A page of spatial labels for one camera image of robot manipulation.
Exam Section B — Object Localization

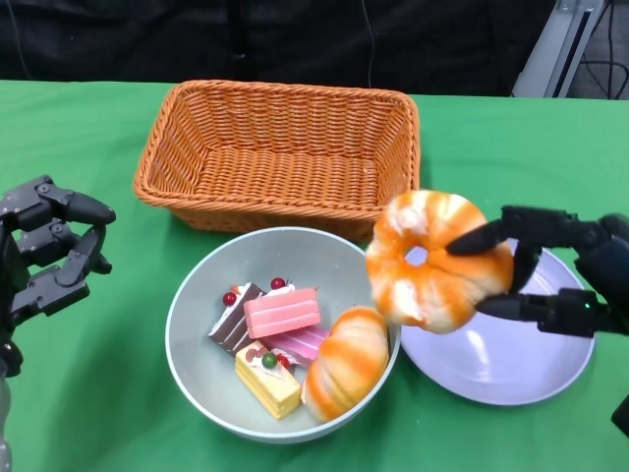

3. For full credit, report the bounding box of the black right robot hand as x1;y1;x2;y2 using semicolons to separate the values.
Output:
446;205;629;340

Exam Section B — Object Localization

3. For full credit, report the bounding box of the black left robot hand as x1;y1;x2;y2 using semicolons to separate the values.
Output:
0;174;118;379

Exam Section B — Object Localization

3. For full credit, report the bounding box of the orange striped bread roll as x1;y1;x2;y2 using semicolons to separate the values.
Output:
366;189;516;335
300;305;390;424

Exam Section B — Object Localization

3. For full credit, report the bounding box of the pale green bowl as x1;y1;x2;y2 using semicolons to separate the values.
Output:
164;225;403;445

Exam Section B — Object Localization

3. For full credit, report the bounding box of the lavender plate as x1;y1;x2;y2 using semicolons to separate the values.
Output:
400;235;597;407

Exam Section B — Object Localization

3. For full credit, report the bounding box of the brown chocolate cake slice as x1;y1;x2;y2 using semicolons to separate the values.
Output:
207;281;266;358

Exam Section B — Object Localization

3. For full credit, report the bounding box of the light pink cake slice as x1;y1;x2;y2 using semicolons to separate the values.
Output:
243;277;323;340

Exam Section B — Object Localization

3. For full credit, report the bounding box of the yellow cake slice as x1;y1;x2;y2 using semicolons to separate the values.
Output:
234;340;303;422

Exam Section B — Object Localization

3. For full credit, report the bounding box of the magenta layered cake slice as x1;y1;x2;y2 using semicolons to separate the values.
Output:
259;324;331;370

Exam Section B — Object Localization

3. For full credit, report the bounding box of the orange wicker basket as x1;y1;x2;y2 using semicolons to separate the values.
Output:
132;80;423;245

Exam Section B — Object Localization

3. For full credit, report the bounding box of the grey metal stand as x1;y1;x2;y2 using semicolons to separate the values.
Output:
510;0;613;98

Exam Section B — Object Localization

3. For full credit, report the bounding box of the black backdrop cloth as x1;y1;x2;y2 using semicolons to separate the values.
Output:
0;0;561;98

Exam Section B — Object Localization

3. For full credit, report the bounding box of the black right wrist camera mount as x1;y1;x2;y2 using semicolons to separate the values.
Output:
610;401;629;439

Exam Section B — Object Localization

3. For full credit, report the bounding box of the black floor cable loop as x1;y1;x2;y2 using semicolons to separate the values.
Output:
582;0;629;101

